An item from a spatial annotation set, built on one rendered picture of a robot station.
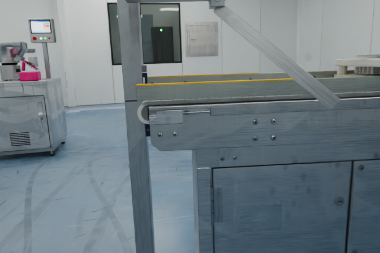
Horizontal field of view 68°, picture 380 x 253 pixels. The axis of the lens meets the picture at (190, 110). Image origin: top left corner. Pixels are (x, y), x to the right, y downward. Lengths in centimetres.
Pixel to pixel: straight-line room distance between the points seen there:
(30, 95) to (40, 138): 43
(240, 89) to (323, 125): 21
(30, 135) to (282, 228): 268
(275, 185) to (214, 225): 18
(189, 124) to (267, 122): 17
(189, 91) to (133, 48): 34
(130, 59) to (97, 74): 488
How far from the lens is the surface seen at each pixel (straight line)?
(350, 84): 69
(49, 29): 338
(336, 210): 84
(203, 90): 58
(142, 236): 105
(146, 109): 60
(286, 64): 55
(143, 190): 97
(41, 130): 308
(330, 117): 69
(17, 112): 311
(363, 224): 90
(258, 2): 637
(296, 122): 65
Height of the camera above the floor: 91
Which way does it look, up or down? 10 degrees down
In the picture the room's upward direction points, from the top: 2 degrees counter-clockwise
